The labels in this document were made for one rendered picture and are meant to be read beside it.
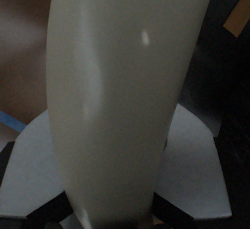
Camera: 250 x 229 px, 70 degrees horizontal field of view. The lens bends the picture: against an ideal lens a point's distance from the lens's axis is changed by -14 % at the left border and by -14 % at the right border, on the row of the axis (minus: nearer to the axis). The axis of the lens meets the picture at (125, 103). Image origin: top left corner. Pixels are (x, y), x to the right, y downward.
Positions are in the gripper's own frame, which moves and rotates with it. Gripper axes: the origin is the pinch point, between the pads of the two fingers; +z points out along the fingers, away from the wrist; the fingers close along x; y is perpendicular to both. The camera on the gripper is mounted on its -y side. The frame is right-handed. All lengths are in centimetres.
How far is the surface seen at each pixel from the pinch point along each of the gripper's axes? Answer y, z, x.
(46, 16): 4, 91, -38
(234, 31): 11, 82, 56
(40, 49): 21, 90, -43
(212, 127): 69, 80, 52
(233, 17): 3, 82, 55
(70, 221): 74, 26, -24
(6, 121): 67, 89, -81
